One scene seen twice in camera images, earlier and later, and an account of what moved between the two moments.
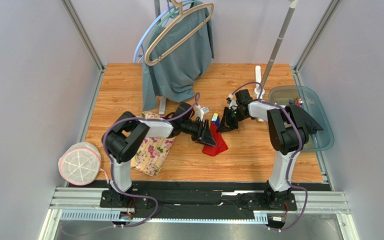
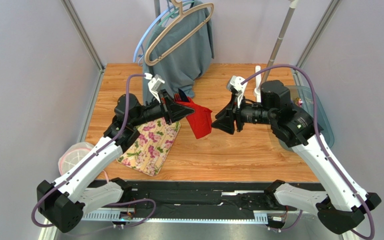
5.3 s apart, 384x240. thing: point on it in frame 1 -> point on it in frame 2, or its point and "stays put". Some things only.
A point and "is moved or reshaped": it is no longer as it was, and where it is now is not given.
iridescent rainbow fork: (214, 118) is moved or reshaped
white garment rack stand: (260, 88) stays put
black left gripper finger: (207, 136) -> (172, 109)
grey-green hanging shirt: (173, 76) stays put
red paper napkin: (220, 145) is moved or reshaped
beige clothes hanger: (180, 4) stays put
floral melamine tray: (150, 158) stays put
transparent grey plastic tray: (322, 140) stays put
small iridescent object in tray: (298, 102) stays put
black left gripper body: (194, 129) -> (151, 111)
